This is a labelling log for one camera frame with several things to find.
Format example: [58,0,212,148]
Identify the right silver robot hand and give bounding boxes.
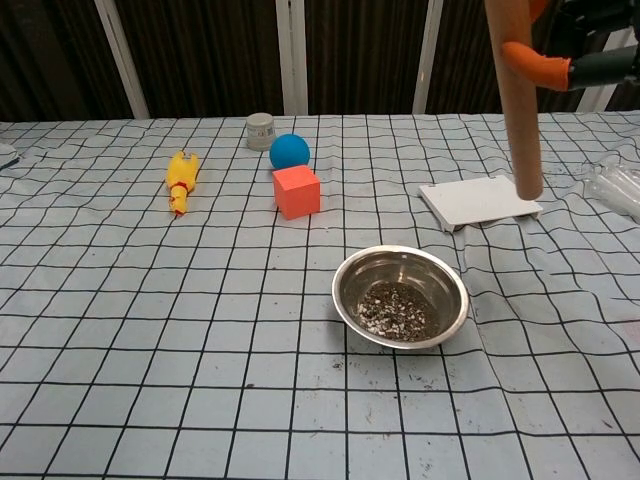
[501,0,640,94]

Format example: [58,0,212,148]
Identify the clear plastic tube bundle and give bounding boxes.
[582,154,640,221]

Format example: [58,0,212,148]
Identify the grey cylindrical jar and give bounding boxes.
[245,112,276,151]

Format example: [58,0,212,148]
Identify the crushed spices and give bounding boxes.
[355,282,442,344]

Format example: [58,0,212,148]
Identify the yellow rubber chicken toy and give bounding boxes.
[164,149,200,217]

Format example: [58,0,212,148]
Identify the orange cube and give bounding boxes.
[272,166,322,220]

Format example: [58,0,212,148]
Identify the stainless steel bowl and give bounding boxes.
[331,244,471,350]

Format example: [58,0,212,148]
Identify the wooden pestle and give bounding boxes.
[483,0,545,200]

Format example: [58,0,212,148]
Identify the white flat board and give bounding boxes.
[417,174,544,234]

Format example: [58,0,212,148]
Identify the white frame post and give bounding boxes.
[94,0,151,120]
[412,0,445,115]
[276,0,309,117]
[574,29,634,114]

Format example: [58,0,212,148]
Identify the blue ball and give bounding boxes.
[269,133,311,170]

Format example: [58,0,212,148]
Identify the checkered white tablecloth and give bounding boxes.
[0,113,640,480]

